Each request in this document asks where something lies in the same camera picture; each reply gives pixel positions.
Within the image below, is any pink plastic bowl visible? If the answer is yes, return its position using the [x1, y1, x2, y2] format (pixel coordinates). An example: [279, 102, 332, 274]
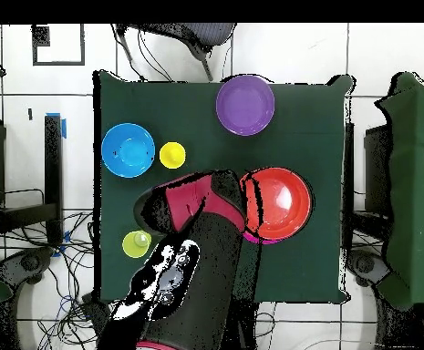
[243, 231, 284, 245]

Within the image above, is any orange plastic bowl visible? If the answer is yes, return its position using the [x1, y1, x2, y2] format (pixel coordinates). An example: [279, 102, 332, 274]
[239, 166, 314, 242]

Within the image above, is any yellow plastic cup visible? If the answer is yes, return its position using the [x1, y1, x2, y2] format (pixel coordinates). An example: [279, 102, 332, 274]
[159, 141, 187, 170]

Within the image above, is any dark green table cloth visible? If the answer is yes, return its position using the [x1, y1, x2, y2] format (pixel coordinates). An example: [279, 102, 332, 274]
[92, 69, 355, 306]

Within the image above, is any large light blue bowl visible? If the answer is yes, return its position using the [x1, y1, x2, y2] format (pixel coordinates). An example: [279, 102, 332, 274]
[100, 122, 157, 180]

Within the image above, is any purple plastic bowl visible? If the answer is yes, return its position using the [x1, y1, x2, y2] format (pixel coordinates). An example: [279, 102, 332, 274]
[215, 74, 276, 137]

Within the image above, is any translucent yellow-green plastic cup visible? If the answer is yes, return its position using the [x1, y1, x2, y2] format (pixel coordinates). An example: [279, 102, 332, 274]
[121, 229, 153, 260]

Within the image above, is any grey office chair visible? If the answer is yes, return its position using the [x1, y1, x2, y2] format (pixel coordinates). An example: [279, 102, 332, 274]
[116, 23, 238, 82]

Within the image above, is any black power strip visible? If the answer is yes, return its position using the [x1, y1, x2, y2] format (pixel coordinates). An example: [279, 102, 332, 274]
[80, 291, 112, 329]

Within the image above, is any black floor device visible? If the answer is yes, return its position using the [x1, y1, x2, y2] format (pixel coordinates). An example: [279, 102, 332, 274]
[0, 246, 55, 290]
[346, 249, 392, 288]

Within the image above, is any black metal frame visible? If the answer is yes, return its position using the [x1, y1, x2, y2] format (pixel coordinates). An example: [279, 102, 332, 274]
[0, 114, 65, 249]
[344, 122, 392, 252]

